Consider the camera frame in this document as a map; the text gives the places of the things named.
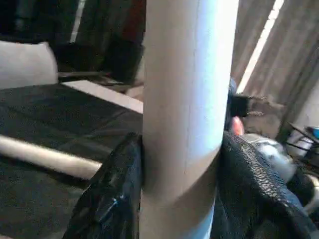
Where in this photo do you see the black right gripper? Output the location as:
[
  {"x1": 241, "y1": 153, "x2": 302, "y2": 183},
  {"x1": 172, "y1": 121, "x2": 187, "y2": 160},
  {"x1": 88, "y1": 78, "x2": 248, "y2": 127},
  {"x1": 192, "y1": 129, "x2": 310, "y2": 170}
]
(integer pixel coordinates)
[{"x1": 228, "y1": 92, "x2": 252, "y2": 136}]

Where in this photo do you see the white plastic table leg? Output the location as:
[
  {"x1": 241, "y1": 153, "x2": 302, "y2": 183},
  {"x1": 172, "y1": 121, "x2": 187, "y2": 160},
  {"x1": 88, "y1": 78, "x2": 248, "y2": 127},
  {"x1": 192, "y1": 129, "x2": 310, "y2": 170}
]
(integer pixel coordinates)
[
  {"x1": 139, "y1": 0, "x2": 240, "y2": 239},
  {"x1": 0, "y1": 134, "x2": 104, "y2": 181}
]

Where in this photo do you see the grey curtain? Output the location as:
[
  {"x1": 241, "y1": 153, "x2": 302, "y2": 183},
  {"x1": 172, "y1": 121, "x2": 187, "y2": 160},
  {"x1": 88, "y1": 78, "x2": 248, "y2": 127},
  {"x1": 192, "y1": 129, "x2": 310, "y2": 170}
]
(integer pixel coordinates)
[{"x1": 233, "y1": 0, "x2": 319, "y2": 145}]

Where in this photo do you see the white flat board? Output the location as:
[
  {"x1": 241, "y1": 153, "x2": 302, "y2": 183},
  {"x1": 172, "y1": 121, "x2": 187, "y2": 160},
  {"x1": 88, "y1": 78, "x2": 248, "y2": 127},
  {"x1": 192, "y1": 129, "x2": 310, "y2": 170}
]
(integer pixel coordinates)
[{"x1": 62, "y1": 80, "x2": 145, "y2": 114}]

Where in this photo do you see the grey cushion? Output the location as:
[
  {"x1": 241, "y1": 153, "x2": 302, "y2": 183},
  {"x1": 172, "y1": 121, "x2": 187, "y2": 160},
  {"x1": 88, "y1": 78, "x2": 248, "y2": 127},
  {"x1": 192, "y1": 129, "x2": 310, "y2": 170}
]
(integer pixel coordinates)
[{"x1": 0, "y1": 40, "x2": 59, "y2": 91}]

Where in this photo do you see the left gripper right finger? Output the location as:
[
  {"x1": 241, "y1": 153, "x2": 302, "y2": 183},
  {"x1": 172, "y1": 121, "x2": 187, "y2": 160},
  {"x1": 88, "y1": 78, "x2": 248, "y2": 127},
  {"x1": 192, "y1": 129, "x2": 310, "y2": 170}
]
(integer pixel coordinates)
[{"x1": 212, "y1": 130, "x2": 319, "y2": 239}]

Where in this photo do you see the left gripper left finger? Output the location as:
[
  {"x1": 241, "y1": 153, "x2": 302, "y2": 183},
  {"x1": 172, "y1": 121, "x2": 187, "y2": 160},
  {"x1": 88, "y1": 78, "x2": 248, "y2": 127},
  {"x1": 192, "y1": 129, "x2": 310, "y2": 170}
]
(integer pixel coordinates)
[{"x1": 62, "y1": 132, "x2": 145, "y2": 239}]

